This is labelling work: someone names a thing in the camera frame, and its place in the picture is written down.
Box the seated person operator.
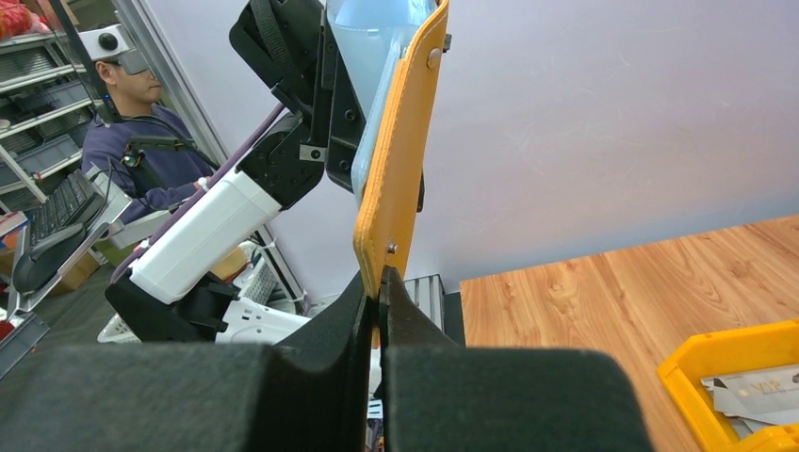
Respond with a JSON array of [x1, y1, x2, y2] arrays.
[[79, 24, 215, 223]]

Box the yellow leather card holder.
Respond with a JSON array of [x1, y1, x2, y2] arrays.
[[326, 0, 452, 300]]

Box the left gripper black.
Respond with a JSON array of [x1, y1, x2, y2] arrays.
[[229, 1, 366, 190]]

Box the yellow bin left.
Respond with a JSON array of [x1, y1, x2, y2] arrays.
[[657, 320, 798, 452]]

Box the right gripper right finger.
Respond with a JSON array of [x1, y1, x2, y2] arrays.
[[379, 266, 653, 451]]

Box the silver cards in bin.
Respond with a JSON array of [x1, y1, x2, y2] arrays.
[[700, 364, 798, 439]]

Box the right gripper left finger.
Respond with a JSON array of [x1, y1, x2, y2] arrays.
[[1, 276, 373, 451]]

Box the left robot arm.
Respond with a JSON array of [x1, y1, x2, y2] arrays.
[[106, 1, 365, 344]]

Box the black keyboard on stand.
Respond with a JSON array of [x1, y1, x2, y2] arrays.
[[29, 170, 105, 249]]

